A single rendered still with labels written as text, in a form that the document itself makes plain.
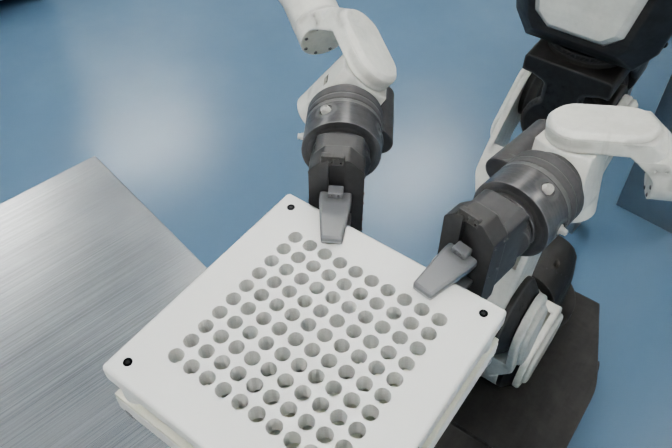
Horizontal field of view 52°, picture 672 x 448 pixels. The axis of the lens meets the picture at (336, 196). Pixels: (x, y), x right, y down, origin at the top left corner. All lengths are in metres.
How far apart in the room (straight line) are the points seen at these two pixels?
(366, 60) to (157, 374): 0.42
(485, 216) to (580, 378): 1.09
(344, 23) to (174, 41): 2.11
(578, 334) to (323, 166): 1.17
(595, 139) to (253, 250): 0.36
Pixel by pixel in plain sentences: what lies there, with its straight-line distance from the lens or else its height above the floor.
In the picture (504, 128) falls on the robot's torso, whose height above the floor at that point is 0.86.
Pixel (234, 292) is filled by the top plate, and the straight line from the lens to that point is 0.63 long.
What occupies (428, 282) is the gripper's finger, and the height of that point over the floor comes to 1.07.
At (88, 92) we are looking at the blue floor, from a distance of 2.72.
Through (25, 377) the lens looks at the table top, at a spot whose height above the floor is 0.87.
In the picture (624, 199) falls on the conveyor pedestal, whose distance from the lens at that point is 2.29.
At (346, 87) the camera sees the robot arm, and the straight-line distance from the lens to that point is 0.78.
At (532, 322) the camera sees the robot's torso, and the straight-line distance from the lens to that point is 1.15.
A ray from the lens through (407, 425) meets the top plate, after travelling 0.56.
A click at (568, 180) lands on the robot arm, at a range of 0.71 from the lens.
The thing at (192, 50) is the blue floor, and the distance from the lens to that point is 2.84.
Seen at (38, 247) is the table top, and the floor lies 0.87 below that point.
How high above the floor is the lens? 1.56
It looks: 46 degrees down
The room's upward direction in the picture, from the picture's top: straight up
